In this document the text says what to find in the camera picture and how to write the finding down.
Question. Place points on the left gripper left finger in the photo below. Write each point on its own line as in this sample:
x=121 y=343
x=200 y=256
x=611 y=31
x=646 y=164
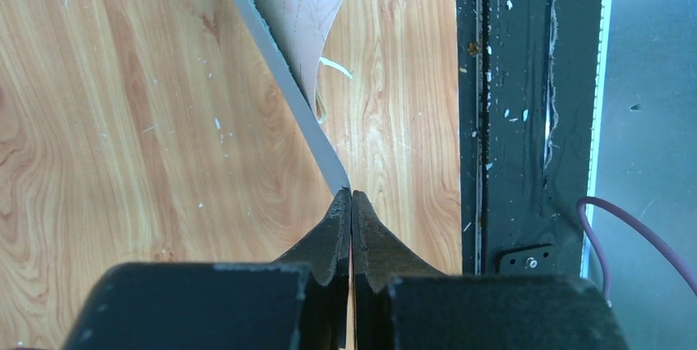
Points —
x=298 y=301

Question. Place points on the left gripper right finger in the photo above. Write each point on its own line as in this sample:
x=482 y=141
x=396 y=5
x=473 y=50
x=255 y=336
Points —
x=402 y=302

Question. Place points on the grey-green envelope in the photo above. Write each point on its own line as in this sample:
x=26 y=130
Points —
x=322 y=150

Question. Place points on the aluminium frame rail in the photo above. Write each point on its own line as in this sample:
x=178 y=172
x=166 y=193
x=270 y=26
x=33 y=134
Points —
x=603 y=39

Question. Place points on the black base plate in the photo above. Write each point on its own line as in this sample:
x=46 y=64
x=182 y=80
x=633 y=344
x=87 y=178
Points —
x=527 y=72

